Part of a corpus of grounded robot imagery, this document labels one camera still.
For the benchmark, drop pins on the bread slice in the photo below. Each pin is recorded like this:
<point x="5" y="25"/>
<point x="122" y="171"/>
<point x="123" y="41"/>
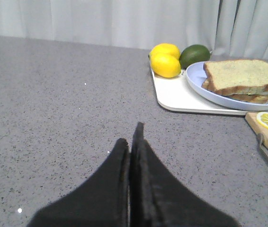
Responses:
<point x="252" y="97"/>
<point x="240" y="77"/>

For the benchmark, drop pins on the yellow lemon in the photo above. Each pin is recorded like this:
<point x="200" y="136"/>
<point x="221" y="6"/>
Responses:
<point x="166" y="48"/>
<point x="165" y="65"/>

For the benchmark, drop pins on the front yellow lemon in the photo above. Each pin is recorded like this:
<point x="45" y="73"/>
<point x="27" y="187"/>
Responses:
<point x="165" y="65"/>

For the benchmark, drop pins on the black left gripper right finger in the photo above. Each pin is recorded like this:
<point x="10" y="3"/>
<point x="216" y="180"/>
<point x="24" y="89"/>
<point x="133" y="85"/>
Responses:
<point x="158" y="199"/>

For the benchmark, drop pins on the rear yellow lemon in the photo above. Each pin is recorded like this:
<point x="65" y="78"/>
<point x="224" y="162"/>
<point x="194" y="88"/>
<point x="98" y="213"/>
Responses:
<point x="166" y="48"/>

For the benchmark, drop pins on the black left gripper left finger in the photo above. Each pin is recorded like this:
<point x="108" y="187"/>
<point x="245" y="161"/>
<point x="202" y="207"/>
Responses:
<point x="101" y="201"/>

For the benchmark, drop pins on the white rectangular tray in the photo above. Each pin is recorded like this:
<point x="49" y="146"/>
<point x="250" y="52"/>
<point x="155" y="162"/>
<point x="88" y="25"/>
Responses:
<point x="177" y="95"/>

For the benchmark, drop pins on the blue round plate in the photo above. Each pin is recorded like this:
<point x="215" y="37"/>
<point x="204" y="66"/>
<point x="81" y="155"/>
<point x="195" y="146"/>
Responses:
<point x="196" y="76"/>

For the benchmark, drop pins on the grey curtain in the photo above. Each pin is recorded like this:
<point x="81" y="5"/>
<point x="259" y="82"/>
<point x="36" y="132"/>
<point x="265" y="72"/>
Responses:
<point x="237" y="28"/>

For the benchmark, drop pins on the green lime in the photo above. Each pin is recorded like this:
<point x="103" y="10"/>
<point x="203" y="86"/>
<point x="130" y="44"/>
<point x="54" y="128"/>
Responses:
<point x="192" y="54"/>

